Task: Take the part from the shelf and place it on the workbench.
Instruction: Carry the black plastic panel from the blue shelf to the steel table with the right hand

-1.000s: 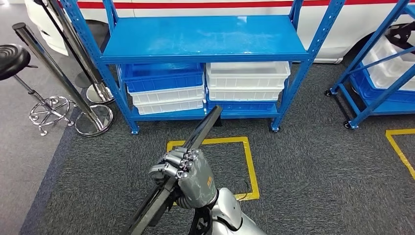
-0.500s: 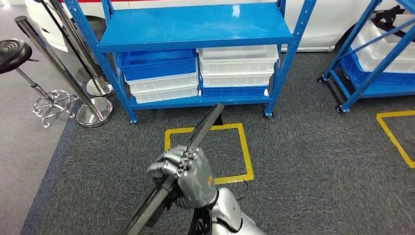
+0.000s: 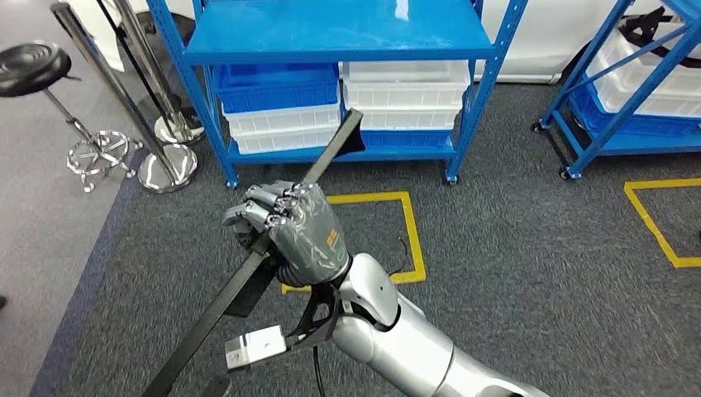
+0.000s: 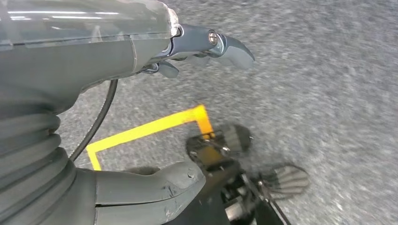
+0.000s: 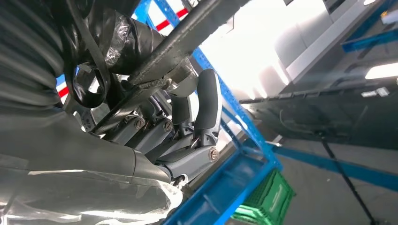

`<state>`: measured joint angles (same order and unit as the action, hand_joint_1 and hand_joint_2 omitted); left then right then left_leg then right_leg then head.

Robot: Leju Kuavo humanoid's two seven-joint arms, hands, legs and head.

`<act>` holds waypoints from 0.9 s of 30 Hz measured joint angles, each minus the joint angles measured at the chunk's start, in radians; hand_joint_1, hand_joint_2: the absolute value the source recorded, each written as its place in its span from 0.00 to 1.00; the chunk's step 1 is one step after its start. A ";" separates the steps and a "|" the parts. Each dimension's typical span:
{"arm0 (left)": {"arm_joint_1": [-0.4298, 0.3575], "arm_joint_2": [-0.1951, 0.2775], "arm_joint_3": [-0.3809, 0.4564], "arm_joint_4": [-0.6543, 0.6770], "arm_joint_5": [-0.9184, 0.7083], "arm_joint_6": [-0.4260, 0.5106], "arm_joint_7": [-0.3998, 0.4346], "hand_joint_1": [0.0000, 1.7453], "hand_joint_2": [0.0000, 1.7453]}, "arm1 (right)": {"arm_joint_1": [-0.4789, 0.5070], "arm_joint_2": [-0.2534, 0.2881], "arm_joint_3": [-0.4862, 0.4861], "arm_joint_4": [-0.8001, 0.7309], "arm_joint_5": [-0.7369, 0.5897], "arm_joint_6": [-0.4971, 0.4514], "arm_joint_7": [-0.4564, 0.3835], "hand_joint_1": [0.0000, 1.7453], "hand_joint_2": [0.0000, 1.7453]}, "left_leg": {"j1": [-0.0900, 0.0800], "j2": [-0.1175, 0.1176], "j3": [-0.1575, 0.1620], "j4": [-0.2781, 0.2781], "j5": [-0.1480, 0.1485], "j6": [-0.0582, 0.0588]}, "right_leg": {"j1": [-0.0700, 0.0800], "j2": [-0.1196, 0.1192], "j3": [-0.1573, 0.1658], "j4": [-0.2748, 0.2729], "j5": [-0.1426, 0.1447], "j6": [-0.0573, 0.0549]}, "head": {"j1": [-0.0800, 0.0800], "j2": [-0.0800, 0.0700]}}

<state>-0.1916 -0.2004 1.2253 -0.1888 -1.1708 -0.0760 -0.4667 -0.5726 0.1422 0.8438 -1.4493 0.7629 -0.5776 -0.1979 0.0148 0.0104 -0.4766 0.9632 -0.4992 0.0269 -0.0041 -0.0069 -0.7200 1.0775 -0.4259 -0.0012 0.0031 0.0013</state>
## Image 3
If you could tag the blue metal shelf rack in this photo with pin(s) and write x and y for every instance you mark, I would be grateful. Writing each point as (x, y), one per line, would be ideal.
(619, 145)
(328, 27)

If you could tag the white car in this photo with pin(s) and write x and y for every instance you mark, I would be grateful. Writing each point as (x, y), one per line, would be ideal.
(536, 44)

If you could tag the black seat chrome stool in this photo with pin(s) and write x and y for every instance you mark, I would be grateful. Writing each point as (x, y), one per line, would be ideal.
(33, 66)

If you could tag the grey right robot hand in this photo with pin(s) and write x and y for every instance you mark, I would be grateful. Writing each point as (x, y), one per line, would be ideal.
(312, 241)

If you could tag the blue plastic bin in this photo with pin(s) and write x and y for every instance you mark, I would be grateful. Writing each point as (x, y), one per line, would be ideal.
(630, 123)
(411, 138)
(274, 87)

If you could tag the long black plastic part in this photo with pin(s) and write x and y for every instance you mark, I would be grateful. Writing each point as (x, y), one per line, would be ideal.
(216, 315)

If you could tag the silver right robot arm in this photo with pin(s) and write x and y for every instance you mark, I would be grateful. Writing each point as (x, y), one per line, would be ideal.
(405, 340)

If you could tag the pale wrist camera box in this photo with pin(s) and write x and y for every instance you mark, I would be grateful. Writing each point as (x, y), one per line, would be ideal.
(254, 348)

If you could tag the black camera bracket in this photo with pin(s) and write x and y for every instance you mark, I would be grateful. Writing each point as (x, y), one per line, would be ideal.
(315, 335)

